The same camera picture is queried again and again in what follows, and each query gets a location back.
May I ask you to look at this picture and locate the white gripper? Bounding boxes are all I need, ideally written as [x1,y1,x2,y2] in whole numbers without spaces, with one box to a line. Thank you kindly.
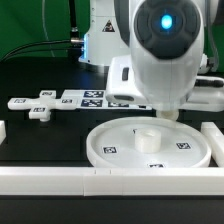
[106,55,224,112]

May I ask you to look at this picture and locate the white front fence bar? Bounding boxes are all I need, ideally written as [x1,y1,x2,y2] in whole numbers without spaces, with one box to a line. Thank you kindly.
[0,167,224,196]

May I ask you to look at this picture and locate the black vertical cable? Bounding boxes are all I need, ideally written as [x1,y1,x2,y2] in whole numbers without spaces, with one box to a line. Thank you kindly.
[68,0,80,39]

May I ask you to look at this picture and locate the white left fence bar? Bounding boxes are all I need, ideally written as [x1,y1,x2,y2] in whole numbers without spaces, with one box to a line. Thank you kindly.
[0,120,6,145]

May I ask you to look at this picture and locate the white round table top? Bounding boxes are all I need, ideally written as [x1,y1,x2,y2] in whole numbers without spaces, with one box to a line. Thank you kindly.
[86,117,211,168]

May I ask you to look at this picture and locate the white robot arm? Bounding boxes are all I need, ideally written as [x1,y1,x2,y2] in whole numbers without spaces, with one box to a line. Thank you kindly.
[80,0,224,111]

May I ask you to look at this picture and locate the white cross-shaped table base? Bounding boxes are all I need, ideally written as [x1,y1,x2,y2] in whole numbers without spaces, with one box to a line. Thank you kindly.
[8,90,78,122]

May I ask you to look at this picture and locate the thin white cable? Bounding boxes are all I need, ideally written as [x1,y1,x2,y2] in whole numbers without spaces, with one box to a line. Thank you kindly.
[41,0,56,58]

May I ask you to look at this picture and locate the white marker sheet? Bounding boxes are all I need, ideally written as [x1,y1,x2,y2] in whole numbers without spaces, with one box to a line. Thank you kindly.
[62,90,151,111]

